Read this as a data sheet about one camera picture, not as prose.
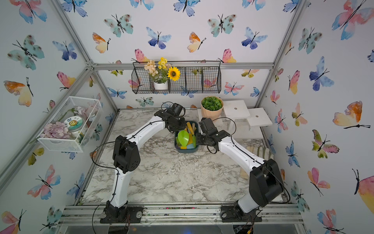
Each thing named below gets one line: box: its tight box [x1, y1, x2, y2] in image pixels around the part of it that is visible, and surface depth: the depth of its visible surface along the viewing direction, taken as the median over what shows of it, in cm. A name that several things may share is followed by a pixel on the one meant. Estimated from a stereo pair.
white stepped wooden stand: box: [197, 99, 273, 139], surface depth 95 cm
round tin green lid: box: [63, 116, 85, 133], surface depth 67 cm
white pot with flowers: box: [143, 57, 181, 91], surface depth 86 cm
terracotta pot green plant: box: [200, 95, 225, 122], surface depth 87 cm
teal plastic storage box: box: [173, 120, 200, 154], surface depth 97 cm
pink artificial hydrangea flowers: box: [39, 120, 72, 139], surface depth 61 cm
